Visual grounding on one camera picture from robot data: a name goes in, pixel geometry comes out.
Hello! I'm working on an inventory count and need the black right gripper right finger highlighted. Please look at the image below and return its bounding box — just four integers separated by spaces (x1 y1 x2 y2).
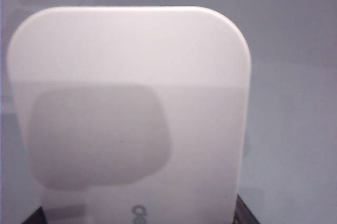
235 188 255 224

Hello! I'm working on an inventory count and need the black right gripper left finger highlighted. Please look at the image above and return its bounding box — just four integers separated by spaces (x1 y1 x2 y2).
24 204 46 224

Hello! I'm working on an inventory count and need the white whiteboard eraser black felt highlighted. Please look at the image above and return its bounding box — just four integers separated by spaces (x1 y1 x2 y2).
5 5 252 224

